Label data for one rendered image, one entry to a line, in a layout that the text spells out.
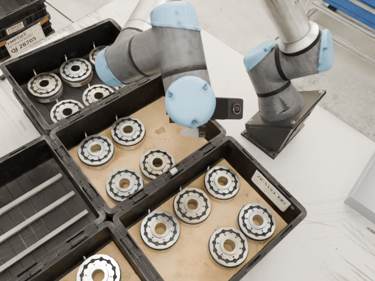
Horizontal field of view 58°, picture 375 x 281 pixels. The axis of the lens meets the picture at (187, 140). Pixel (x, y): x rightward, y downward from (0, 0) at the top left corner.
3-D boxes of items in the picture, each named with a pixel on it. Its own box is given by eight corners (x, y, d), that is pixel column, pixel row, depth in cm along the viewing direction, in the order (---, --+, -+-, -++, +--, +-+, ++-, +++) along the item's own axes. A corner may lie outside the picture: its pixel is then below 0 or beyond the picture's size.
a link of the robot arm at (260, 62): (261, 80, 119) (246, 44, 114) (298, 70, 111) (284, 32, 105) (249, 97, 111) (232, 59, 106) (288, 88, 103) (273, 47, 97)
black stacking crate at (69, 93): (114, 43, 128) (110, 18, 119) (162, 93, 118) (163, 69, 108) (11, 91, 112) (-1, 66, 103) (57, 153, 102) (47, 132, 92)
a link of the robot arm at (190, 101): (210, 64, 49) (221, 123, 50) (208, 74, 60) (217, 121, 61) (157, 76, 50) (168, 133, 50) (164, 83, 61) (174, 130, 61)
